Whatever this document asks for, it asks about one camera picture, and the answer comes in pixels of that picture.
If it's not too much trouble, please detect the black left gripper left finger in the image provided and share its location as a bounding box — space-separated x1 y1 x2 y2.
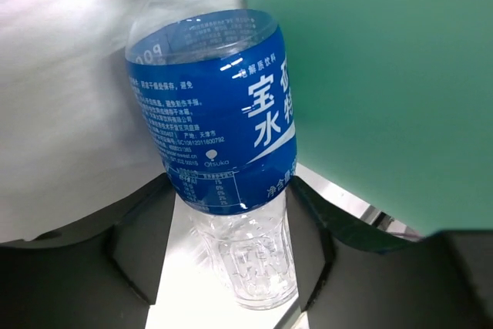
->
1 175 176 328

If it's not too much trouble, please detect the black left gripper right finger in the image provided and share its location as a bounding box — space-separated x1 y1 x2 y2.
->
287 177 492 328

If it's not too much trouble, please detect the blue label clear bottle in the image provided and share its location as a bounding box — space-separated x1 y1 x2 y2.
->
125 0 297 310

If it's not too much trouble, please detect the green plastic bin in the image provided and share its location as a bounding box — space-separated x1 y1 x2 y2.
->
257 0 492 234

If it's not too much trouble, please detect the aluminium right table rail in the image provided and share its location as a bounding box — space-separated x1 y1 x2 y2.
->
296 163 421 241

